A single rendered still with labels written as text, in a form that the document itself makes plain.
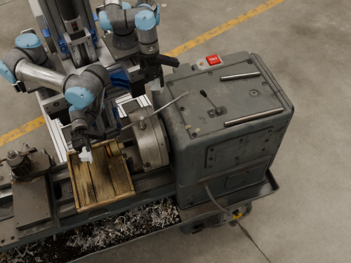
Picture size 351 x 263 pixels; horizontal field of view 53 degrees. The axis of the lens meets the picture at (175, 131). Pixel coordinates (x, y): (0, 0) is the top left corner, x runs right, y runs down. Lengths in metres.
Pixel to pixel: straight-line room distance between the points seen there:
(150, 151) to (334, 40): 2.90
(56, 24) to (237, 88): 1.04
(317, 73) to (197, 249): 2.07
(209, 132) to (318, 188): 1.59
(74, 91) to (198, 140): 0.58
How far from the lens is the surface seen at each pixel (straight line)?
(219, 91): 1.71
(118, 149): 1.71
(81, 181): 1.93
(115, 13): 1.47
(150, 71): 1.44
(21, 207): 1.88
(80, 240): 2.16
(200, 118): 1.61
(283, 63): 3.72
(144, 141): 1.60
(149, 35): 1.37
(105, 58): 2.18
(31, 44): 1.90
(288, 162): 3.03
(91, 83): 1.61
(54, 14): 2.05
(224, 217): 2.41
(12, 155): 1.78
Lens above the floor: 2.55
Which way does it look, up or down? 56 degrees down
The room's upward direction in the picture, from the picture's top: 3 degrees counter-clockwise
